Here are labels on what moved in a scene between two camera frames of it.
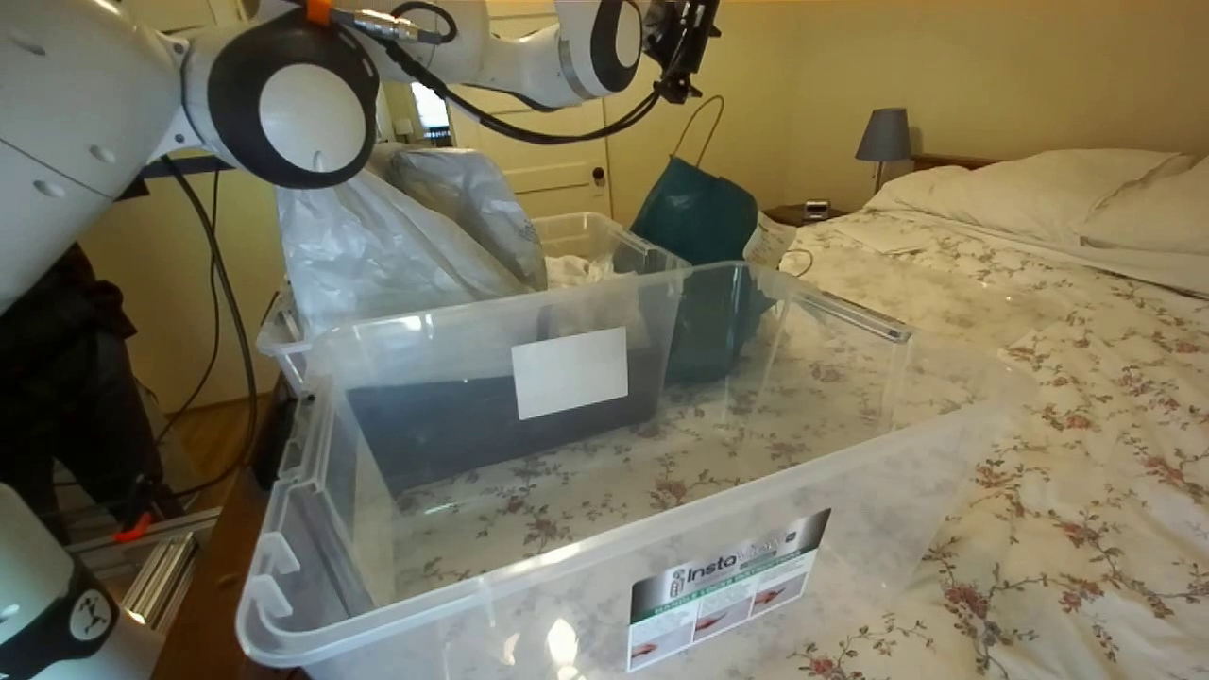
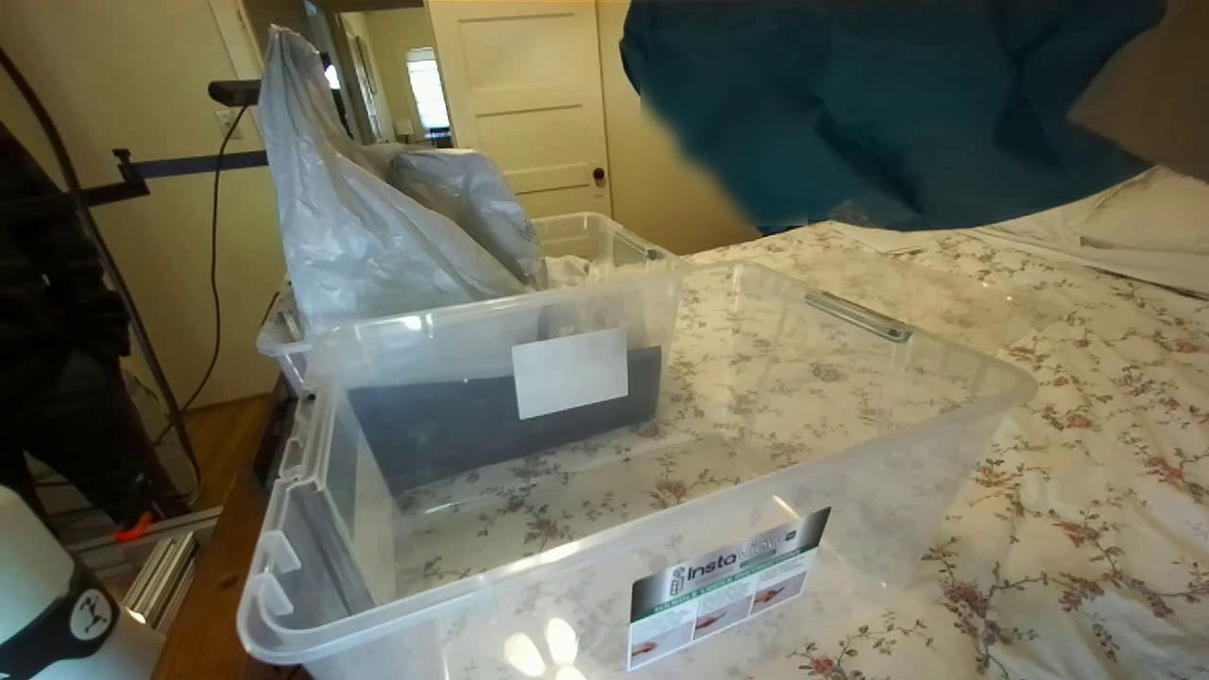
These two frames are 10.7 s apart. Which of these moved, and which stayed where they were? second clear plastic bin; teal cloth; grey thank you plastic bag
Moved: teal cloth
Stayed: grey thank you plastic bag; second clear plastic bin
